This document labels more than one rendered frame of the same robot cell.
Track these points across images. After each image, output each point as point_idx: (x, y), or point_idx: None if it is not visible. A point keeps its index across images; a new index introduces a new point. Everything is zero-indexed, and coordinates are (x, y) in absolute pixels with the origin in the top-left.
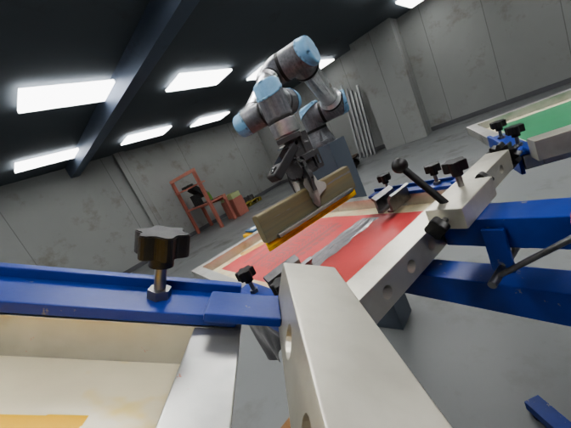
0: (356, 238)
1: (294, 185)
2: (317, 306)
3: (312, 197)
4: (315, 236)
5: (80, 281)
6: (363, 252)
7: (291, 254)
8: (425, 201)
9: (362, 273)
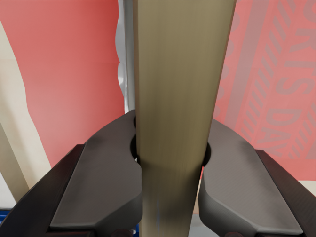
0: (114, 98)
1: (266, 198)
2: None
3: (123, 124)
4: (247, 105)
5: None
6: (44, 43)
7: (270, 12)
8: None
9: None
